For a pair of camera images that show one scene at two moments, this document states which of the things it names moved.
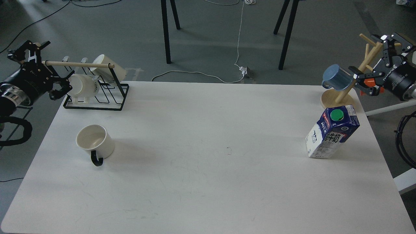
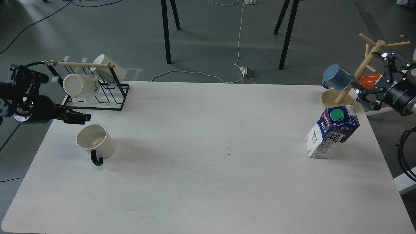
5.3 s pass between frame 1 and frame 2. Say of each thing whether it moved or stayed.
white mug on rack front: stayed
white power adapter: stayed
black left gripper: moved
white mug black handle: stayed
